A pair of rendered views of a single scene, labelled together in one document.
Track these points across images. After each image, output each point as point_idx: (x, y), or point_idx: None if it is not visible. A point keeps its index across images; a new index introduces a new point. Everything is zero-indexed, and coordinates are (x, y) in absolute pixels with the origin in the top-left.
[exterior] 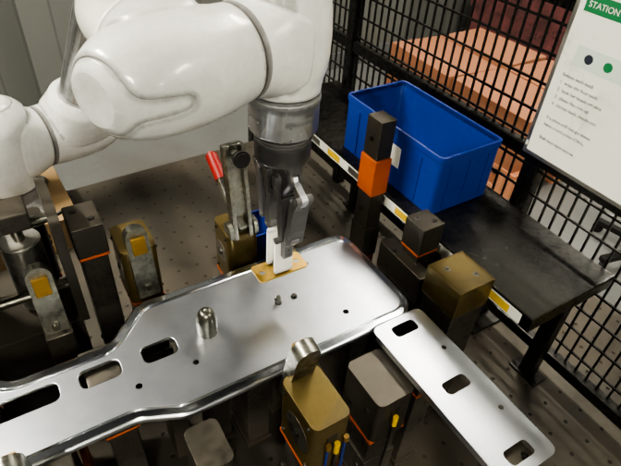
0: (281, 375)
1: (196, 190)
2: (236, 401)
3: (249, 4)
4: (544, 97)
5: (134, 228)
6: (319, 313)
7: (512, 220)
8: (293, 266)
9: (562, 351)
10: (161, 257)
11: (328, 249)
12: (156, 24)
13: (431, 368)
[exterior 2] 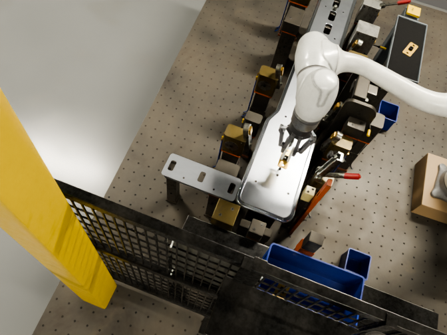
0: None
1: (423, 290)
2: None
3: (315, 68)
4: None
5: (338, 132)
6: (263, 173)
7: None
8: (281, 161)
9: (164, 322)
10: (376, 230)
11: (287, 208)
12: (313, 40)
13: (213, 177)
